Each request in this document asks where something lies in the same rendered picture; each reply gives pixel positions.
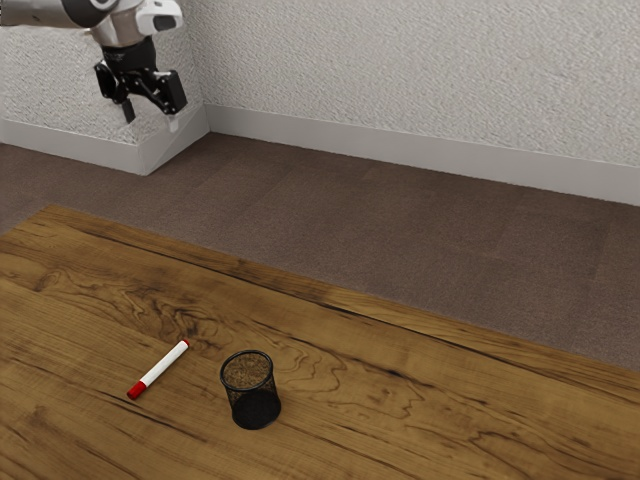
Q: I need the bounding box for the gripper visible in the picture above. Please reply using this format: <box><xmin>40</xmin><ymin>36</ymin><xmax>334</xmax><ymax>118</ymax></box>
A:
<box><xmin>93</xmin><ymin>38</ymin><xmax>189</xmax><ymax>133</ymax></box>

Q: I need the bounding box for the red and white marker pen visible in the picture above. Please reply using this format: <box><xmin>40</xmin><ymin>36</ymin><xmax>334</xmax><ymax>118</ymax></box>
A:
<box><xmin>126</xmin><ymin>339</ymin><xmax>191</xmax><ymax>401</ymax></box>

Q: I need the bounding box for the black mesh pen holder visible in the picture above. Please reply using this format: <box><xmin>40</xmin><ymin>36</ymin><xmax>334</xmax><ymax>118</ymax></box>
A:
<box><xmin>219</xmin><ymin>349</ymin><xmax>282</xmax><ymax>431</ymax></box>

